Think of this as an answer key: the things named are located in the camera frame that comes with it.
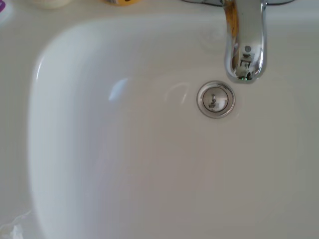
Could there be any white sink vanity top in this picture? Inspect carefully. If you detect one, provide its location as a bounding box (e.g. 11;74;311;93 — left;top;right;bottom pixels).
0;0;319;239

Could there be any chrome drain stopper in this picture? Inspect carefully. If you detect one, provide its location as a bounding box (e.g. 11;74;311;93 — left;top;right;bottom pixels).
196;80;236;120

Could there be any orange bottle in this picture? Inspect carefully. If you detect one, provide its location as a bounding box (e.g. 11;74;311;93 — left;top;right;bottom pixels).
101;0;142;6

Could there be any chrome faucet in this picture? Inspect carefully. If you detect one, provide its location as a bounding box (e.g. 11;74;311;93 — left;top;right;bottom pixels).
180;0;299;85

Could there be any cream soap bar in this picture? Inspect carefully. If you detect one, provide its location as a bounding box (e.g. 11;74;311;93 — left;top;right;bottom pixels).
37;0;70;10

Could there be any white bottle with purple cap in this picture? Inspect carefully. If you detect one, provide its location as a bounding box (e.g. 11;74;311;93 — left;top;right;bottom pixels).
0;0;15;28

